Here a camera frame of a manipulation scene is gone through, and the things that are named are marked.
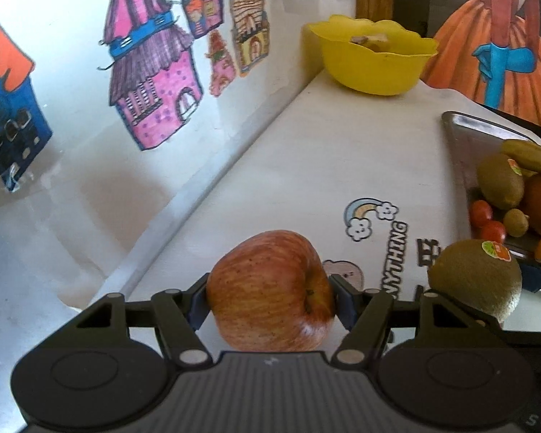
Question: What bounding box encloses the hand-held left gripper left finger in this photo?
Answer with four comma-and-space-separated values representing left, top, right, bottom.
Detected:
49, 273, 214, 367

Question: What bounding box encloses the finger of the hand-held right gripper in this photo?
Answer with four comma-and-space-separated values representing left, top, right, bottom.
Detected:
520, 263, 541, 293

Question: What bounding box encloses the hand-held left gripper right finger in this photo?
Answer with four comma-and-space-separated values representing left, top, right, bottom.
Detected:
330, 275, 501, 366

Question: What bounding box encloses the tan round longan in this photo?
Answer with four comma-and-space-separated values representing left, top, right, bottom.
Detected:
503, 209, 529, 238

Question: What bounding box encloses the red cherry tomato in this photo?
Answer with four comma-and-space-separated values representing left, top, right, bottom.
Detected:
478, 220, 507, 244
470, 200, 494, 227

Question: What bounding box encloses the brown kiwi with sticker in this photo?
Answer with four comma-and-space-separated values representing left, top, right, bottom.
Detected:
427, 239, 523, 323
476, 153, 525, 210

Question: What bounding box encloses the pale striped apple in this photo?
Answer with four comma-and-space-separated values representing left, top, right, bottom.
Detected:
206, 230, 337, 353

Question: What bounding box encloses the metal tray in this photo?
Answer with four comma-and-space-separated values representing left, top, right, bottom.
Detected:
441, 110, 541, 262

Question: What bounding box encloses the white printed table mat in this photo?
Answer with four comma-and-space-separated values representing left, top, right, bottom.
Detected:
108, 72, 541, 357

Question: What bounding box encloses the house drawings paper sheet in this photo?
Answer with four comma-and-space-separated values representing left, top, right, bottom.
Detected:
0, 0, 298, 312

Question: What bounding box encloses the yellow plastic bowl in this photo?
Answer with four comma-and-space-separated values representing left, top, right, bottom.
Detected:
307, 14, 439, 96

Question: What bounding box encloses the banana in bowl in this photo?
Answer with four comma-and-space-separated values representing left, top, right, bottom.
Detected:
349, 32, 400, 52

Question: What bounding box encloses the orange dress wall poster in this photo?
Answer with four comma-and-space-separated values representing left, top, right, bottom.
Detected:
421, 0, 541, 129

